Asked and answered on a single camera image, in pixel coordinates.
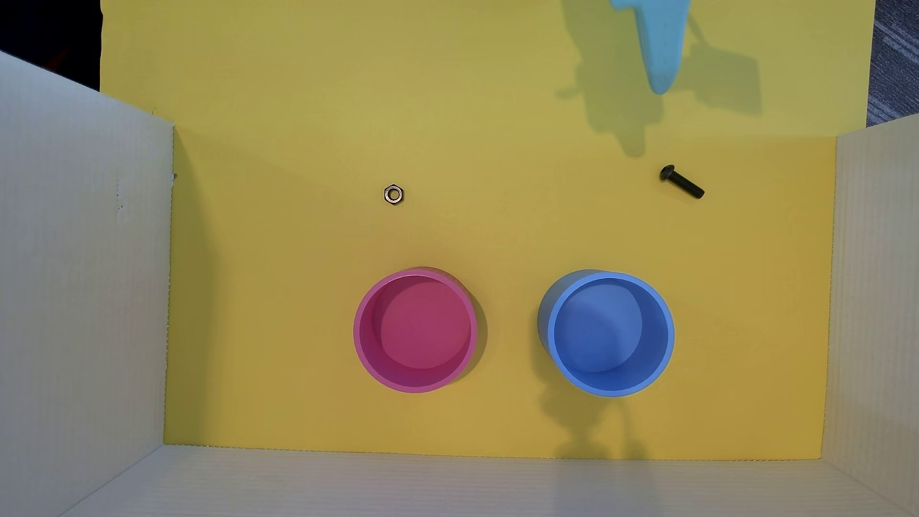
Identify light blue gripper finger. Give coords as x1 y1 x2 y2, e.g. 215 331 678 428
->
610 0 692 96

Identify white corrugated enclosure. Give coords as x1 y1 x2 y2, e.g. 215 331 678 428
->
0 50 919 517

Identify yellow paper mat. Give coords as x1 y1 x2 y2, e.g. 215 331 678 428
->
101 0 877 461

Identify black bolt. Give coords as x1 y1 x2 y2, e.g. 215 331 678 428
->
659 164 706 200

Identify blue round box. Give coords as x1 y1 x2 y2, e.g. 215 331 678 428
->
538 270 676 398

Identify pink round box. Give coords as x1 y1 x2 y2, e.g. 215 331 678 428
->
352 268 480 394

